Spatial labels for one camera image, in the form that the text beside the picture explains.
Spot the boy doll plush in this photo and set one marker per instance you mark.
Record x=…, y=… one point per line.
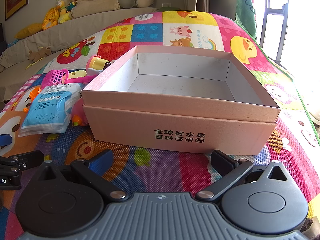
x=73, y=2

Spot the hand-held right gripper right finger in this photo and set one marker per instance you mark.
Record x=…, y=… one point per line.
x=222, y=162

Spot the blue white wet wipes packet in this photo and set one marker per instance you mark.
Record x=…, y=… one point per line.
x=47, y=110

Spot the light pink toy figure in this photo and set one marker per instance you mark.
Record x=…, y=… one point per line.
x=78, y=108

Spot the orange plastic toy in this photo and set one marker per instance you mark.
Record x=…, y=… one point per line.
x=32, y=97

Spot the white wall socket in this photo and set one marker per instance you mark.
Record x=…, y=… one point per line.
x=166, y=4

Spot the yellow duck plush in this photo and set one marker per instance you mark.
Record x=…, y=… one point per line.
x=62, y=11

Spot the beige sofa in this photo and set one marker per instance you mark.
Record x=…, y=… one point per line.
x=22, y=55

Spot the dark window frame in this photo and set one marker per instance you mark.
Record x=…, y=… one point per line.
x=265, y=30

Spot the pink plastic toy basket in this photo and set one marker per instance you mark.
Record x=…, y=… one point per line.
x=55, y=78

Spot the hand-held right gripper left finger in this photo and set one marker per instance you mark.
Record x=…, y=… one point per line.
x=101, y=161

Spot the colourful cartoon play mat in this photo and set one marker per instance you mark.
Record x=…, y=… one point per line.
x=155, y=165

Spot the pink cardboard box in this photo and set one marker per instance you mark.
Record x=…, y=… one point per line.
x=175, y=127

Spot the beige folded blanket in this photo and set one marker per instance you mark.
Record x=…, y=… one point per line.
x=97, y=2

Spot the yellow pillow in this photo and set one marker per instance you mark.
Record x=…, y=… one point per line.
x=28, y=30

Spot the green printed blanket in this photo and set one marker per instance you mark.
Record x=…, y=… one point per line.
x=246, y=10

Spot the small brown plush toy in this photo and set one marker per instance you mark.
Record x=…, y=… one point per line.
x=38, y=53

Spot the orange yellow plush toy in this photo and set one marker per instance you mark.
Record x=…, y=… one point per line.
x=50, y=18

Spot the yellow pink toy cup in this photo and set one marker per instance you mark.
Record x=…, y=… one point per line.
x=93, y=62

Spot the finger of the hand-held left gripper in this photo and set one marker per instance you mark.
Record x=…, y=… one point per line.
x=27, y=158
x=5, y=140

